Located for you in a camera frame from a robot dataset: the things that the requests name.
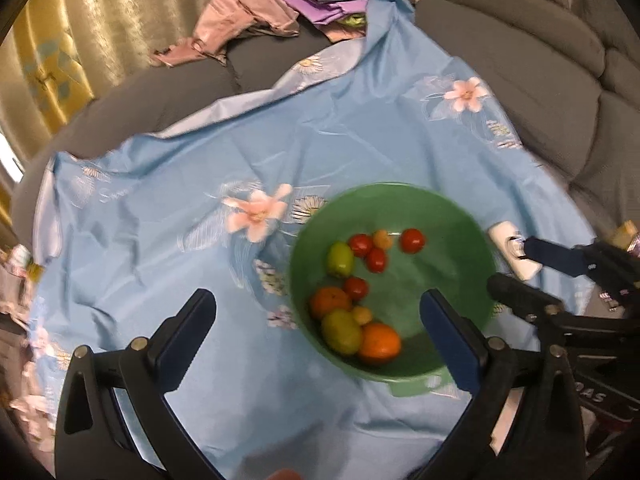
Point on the pink garment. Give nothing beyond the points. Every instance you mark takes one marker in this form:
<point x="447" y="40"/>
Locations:
<point x="240" y="15"/>

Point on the beige curtain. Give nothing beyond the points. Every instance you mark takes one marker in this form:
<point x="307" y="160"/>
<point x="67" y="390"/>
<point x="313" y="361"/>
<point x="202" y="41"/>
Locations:
<point x="125" y="10"/>

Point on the purple garment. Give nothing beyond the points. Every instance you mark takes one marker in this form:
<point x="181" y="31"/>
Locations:
<point x="325" y="10"/>

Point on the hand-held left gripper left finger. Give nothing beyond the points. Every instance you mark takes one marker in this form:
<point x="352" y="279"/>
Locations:
<point x="185" y="340"/>

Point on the grey sofa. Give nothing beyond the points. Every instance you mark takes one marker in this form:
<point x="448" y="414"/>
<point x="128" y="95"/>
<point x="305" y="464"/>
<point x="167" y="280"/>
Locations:
<point x="525" y="70"/>

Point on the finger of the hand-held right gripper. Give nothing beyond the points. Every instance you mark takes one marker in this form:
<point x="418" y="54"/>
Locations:
<point x="550" y="256"/>
<point x="520" y="295"/>

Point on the blue floral cloth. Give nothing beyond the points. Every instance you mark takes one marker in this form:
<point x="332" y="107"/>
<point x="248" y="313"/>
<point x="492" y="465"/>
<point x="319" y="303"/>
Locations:
<point x="175" y="200"/>

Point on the green plastic bowl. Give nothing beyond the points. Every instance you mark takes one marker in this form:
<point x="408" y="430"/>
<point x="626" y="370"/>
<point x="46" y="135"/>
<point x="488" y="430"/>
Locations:
<point x="450" y="270"/>

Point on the red cherry tomato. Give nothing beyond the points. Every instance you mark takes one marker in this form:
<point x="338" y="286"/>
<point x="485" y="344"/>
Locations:
<point x="356" y="287"/>
<point x="360" y="245"/>
<point x="376" y="260"/>
<point x="412" y="241"/>

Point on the small yellow tomato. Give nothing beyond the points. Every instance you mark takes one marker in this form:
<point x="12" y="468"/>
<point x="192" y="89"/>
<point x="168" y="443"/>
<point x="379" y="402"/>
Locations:
<point x="382" y="239"/>
<point x="361" y="315"/>

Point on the green garment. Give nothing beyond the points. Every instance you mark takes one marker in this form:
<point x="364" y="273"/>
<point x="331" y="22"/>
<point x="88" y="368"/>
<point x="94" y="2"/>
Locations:
<point x="354" y="21"/>

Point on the large yellow-green lime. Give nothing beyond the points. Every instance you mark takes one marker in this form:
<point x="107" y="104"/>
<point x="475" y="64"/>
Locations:
<point x="341" y="331"/>

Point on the orange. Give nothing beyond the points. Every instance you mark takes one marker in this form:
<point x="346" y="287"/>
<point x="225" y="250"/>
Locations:
<point x="380" y="342"/>
<point x="329" y="302"/>

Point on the small green lime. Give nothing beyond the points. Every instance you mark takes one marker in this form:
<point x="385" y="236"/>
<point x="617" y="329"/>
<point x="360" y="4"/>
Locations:
<point x="340" y="259"/>

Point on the yellow snack packet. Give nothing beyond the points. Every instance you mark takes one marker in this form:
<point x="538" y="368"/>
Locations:
<point x="627" y="236"/>

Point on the white remote control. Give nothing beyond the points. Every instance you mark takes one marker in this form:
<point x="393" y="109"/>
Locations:
<point x="512" y="250"/>

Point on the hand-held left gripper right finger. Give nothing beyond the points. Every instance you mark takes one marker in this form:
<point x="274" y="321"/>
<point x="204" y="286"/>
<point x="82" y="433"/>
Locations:
<point x="452" y="345"/>

